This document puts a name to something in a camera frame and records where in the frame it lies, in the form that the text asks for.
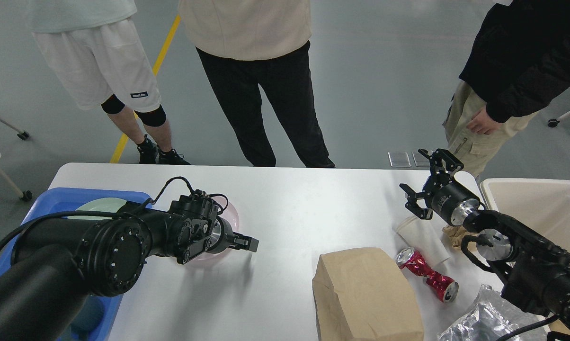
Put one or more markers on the metal floor plate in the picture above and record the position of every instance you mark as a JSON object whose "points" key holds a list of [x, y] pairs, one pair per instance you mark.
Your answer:
{"points": [[407, 160]]}

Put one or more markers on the brown paper bag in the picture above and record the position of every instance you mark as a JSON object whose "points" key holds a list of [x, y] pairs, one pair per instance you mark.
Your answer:
{"points": [[361, 295]]}

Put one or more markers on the dark teal mug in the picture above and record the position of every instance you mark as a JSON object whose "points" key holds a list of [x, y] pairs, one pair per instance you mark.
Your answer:
{"points": [[89, 317]]}

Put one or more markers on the person in white shorts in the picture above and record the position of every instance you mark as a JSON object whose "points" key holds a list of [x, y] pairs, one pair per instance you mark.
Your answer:
{"points": [[93, 48]]}

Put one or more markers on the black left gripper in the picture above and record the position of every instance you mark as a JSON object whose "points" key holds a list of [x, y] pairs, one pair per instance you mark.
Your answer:
{"points": [[224, 237]]}

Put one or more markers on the light green plate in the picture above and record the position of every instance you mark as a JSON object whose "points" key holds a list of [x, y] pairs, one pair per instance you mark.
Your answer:
{"points": [[106, 204]]}

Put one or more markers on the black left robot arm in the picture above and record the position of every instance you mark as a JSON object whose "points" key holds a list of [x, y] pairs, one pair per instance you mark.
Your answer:
{"points": [[110, 250]]}

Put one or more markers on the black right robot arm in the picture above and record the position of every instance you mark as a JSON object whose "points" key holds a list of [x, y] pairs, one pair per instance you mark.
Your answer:
{"points": [[534, 271]]}

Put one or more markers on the crumpled brown paper napkin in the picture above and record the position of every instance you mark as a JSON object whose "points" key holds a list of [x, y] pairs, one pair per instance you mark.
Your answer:
{"points": [[456, 235]]}

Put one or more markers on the crushed red soda can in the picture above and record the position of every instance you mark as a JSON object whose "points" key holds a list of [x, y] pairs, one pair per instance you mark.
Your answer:
{"points": [[444, 287]]}

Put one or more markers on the person in beige hoodie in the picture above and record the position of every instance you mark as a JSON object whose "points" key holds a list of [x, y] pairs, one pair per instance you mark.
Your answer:
{"points": [[249, 46]]}

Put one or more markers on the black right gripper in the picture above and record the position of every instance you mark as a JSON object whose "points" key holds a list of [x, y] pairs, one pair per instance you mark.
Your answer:
{"points": [[444, 195]]}

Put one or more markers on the pink plastic plate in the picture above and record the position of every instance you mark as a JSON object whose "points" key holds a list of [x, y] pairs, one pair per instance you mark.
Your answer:
{"points": [[208, 259]]}

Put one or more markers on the beige plastic bin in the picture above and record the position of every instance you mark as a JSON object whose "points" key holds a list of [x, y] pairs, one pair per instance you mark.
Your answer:
{"points": [[541, 204]]}

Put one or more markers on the white paper cup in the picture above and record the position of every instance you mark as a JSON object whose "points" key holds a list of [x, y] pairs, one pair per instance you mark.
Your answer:
{"points": [[421, 235]]}

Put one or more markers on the person in black jacket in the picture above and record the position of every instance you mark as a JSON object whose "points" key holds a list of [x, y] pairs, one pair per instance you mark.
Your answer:
{"points": [[519, 62]]}

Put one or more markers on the silver foil bag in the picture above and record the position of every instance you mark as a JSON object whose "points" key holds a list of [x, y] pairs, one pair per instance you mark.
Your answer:
{"points": [[488, 318]]}

